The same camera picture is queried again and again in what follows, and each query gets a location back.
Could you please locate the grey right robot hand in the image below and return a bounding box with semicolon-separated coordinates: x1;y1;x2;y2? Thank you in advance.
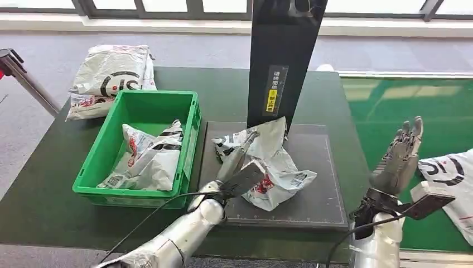
369;116;424;197

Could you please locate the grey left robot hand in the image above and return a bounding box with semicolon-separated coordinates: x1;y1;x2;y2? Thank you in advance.
215;131;260;183

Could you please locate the white printed courier parcel bag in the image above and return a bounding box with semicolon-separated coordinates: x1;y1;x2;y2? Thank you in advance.
97;119;185;192
418;149;473;247
212;116;318;213

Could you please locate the green mat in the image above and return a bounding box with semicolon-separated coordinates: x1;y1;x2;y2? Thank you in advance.
341;76;473;254

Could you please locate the black yellow column label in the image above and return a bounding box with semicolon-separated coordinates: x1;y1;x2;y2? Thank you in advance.
262;65;289;118

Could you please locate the black scanner column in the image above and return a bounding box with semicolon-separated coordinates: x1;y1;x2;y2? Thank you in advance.
246;0;329;132

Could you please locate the green plastic crate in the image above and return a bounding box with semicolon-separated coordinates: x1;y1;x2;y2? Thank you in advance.
72;89;202;210

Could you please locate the large white logo parcel bag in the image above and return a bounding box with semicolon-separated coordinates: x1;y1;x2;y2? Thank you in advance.
69;44;158;98

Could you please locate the white red-print parcel bag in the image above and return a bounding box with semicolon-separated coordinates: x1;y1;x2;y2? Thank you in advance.
66;92;116;121

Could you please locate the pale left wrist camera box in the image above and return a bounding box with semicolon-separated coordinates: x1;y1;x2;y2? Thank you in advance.
221;162;266;201

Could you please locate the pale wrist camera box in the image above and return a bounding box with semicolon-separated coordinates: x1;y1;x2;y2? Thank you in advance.
221;162;266;201
402;180;456;221

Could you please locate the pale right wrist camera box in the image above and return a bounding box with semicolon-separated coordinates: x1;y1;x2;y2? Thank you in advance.
402;180;456;221

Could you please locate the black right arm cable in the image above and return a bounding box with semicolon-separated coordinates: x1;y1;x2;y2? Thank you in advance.
325;213;408;268

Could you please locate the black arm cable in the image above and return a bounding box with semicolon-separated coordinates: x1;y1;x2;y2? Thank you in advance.
325;213;408;268
98;190;224;265

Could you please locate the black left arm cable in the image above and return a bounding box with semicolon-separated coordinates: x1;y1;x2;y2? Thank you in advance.
98;190;224;265

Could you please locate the dark window frame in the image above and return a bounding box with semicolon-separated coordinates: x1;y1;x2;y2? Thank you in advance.
0;0;473;22

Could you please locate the metal barrier post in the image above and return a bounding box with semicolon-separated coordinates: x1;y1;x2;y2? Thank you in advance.
0;48;62;118

